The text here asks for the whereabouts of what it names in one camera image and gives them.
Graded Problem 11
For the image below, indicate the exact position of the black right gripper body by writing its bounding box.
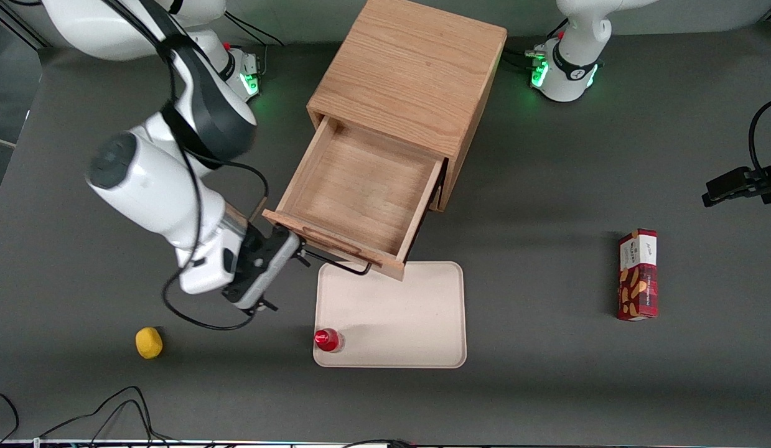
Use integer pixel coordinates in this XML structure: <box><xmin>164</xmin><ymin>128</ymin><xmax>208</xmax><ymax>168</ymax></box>
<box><xmin>222</xmin><ymin>223</ymin><xmax>286</xmax><ymax>306</ymax></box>

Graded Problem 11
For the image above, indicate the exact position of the black metal drawer handle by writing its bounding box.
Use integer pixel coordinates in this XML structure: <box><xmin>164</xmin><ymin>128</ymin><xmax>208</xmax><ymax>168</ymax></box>
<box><xmin>297</xmin><ymin>246</ymin><xmax>373</xmax><ymax>276</ymax></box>

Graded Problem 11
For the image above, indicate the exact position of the wooden drawer with worn handle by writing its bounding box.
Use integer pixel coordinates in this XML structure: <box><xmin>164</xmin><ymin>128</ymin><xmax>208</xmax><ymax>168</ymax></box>
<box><xmin>262</xmin><ymin>115</ymin><xmax>447</xmax><ymax>282</ymax></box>

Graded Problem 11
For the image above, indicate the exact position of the wooden drawer cabinet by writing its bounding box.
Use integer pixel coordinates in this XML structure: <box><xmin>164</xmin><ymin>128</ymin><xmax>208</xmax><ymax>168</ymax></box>
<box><xmin>306</xmin><ymin>0</ymin><xmax>508</xmax><ymax>213</ymax></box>

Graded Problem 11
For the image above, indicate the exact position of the red capped bottle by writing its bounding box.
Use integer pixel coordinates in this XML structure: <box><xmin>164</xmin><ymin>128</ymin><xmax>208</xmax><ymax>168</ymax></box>
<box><xmin>314</xmin><ymin>329</ymin><xmax>345</xmax><ymax>353</ymax></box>

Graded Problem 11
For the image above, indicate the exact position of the cream plastic tray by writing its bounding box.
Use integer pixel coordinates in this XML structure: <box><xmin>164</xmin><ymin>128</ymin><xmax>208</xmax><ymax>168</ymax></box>
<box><xmin>313</xmin><ymin>261</ymin><xmax>468</xmax><ymax>369</ymax></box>

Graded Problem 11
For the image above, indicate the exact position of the yellow lemon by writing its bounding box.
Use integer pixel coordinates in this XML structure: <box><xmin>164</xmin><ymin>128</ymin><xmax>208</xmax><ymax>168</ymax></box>
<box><xmin>135</xmin><ymin>327</ymin><xmax>164</xmax><ymax>360</ymax></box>

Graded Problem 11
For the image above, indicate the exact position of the red cookie box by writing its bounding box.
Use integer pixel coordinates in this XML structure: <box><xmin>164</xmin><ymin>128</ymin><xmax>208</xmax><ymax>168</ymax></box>
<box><xmin>615</xmin><ymin>228</ymin><xmax>660</xmax><ymax>322</ymax></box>

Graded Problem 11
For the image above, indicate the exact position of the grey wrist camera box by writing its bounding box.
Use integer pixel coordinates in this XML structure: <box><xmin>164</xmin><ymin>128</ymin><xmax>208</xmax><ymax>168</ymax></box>
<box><xmin>239</xmin><ymin>229</ymin><xmax>302</xmax><ymax>310</ymax></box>

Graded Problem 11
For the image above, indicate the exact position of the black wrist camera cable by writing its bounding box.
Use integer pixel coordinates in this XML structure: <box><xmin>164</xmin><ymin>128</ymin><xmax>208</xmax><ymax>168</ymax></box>
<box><xmin>102</xmin><ymin>0</ymin><xmax>271</xmax><ymax>332</ymax></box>

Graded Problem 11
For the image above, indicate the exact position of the black arm base cable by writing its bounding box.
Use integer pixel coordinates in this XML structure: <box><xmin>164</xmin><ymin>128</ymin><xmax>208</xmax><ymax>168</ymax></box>
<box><xmin>502</xmin><ymin>19</ymin><xmax>569</xmax><ymax>70</ymax></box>
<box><xmin>223</xmin><ymin>9</ymin><xmax>285</xmax><ymax>47</ymax></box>

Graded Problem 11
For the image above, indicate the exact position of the aluminium frame bar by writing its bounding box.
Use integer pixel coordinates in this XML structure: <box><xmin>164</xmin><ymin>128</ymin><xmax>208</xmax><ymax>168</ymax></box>
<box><xmin>0</xmin><ymin>0</ymin><xmax>50</xmax><ymax>50</ymax></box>

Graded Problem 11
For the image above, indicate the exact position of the black camera cable loop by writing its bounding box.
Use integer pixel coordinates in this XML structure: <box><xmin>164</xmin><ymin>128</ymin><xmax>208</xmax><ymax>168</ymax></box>
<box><xmin>749</xmin><ymin>97</ymin><xmax>771</xmax><ymax>175</ymax></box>

